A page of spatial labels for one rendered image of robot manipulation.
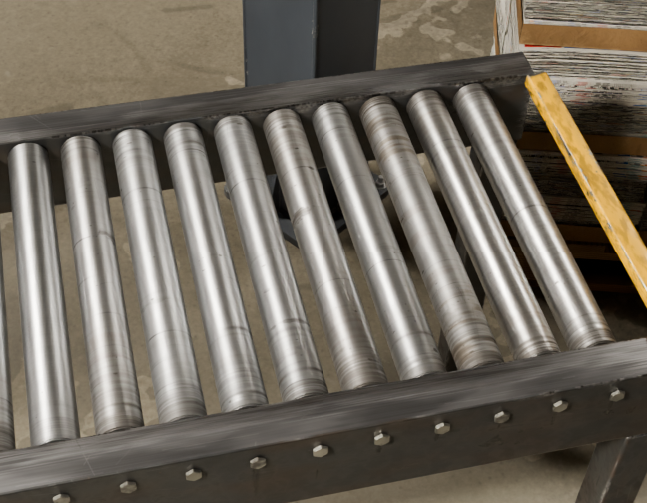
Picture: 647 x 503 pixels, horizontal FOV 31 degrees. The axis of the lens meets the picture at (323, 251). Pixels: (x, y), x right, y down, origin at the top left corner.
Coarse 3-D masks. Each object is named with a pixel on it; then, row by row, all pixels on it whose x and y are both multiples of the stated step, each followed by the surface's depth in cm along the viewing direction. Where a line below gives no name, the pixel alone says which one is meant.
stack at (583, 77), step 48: (528, 0) 186; (576, 0) 185; (624, 0) 184; (528, 48) 193; (576, 48) 193; (576, 96) 199; (624, 96) 198; (576, 192) 217; (624, 192) 216; (624, 288) 235
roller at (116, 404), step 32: (64, 160) 144; (96, 160) 143; (96, 192) 139; (96, 224) 135; (96, 256) 132; (96, 288) 128; (96, 320) 125; (96, 352) 123; (128, 352) 124; (96, 384) 120; (128, 384) 120; (96, 416) 118; (128, 416) 117
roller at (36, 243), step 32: (32, 160) 142; (32, 192) 138; (32, 224) 135; (32, 256) 131; (32, 288) 128; (32, 320) 125; (64, 320) 127; (32, 352) 123; (64, 352) 123; (32, 384) 120; (64, 384) 120; (32, 416) 118; (64, 416) 117
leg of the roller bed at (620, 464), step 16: (608, 448) 137; (624, 448) 133; (640, 448) 134; (592, 464) 143; (608, 464) 138; (624, 464) 136; (640, 464) 137; (592, 480) 144; (608, 480) 139; (624, 480) 139; (640, 480) 140; (592, 496) 144; (608, 496) 141; (624, 496) 142
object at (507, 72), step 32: (448, 64) 157; (480, 64) 157; (512, 64) 157; (192, 96) 151; (224, 96) 151; (256, 96) 151; (288, 96) 151; (320, 96) 152; (352, 96) 152; (448, 96) 155; (512, 96) 158; (0, 128) 146; (32, 128) 146; (64, 128) 146; (96, 128) 146; (128, 128) 147; (160, 128) 148; (256, 128) 152; (512, 128) 163; (0, 160) 145; (160, 160) 152; (320, 160) 159; (0, 192) 149; (64, 192) 152
